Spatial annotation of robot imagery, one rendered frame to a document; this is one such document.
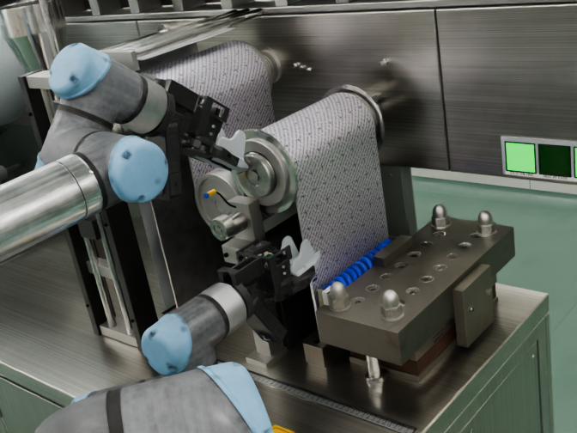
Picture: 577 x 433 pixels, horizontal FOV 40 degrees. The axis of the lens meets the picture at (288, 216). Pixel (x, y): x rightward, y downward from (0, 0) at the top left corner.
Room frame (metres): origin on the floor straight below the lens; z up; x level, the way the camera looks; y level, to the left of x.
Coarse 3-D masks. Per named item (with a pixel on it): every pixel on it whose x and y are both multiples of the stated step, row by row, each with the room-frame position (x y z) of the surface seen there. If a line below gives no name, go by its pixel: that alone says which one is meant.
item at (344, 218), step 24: (360, 168) 1.33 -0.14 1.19; (312, 192) 1.23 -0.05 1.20; (336, 192) 1.27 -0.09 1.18; (360, 192) 1.32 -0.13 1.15; (312, 216) 1.22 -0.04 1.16; (336, 216) 1.26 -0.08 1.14; (360, 216) 1.31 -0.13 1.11; (384, 216) 1.36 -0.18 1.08; (312, 240) 1.21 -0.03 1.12; (336, 240) 1.26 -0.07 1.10; (360, 240) 1.31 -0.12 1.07; (336, 264) 1.25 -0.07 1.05; (312, 288) 1.20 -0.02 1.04
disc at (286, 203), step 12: (252, 132) 1.24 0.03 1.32; (264, 132) 1.22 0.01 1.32; (276, 144) 1.21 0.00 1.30; (288, 156) 1.19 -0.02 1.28; (288, 168) 1.19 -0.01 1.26; (288, 180) 1.20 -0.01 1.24; (240, 192) 1.28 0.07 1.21; (288, 192) 1.20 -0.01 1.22; (276, 204) 1.22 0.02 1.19; (288, 204) 1.20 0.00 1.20
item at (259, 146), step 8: (248, 144) 1.24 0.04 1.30; (256, 144) 1.23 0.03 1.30; (264, 144) 1.22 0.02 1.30; (264, 152) 1.22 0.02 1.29; (272, 152) 1.20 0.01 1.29; (272, 160) 1.21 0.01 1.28; (280, 160) 1.20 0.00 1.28; (280, 168) 1.20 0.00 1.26; (280, 176) 1.20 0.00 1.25; (240, 184) 1.26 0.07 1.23; (280, 184) 1.20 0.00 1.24; (248, 192) 1.25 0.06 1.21; (272, 192) 1.22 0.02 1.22; (280, 192) 1.20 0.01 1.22; (264, 200) 1.23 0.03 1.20; (272, 200) 1.22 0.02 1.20; (280, 200) 1.21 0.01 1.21
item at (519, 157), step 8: (512, 144) 1.27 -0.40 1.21; (520, 144) 1.26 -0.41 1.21; (528, 144) 1.25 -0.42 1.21; (512, 152) 1.27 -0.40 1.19; (520, 152) 1.26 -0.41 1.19; (528, 152) 1.25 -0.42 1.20; (512, 160) 1.27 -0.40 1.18; (520, 160) 1.26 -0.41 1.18; (528, 160) 1.25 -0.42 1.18; (512, 168) 1.27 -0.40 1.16; (520, 168) 1.26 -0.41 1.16; (528, 168) 1.25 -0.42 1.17
